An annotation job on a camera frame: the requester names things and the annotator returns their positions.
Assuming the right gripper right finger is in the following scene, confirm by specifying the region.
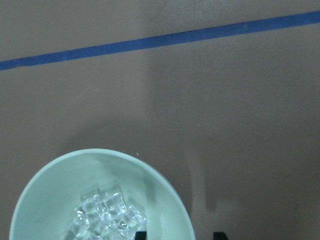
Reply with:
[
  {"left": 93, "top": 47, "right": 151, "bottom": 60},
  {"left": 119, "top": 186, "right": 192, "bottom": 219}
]
[{"left": 213, "top": 231, "right": 228, "bottom": 240}]

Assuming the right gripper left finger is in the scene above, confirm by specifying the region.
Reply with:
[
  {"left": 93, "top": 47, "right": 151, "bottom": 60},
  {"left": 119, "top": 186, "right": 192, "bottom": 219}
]
[{"left": 134, "top": 231, "right": 147, "bottom": 240}]

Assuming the clear ice cubes pile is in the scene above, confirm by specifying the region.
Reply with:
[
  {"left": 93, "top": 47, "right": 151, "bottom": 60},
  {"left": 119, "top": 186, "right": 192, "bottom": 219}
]
[{"left": 63, "top": 184, "right": 148, "bottom": 240}]

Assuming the green bowl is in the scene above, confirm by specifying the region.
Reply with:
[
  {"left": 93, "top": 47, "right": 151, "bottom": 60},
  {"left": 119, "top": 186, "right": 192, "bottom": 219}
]
[{"left": 9, "top": 148, "right": 196, "bottom": 240}]

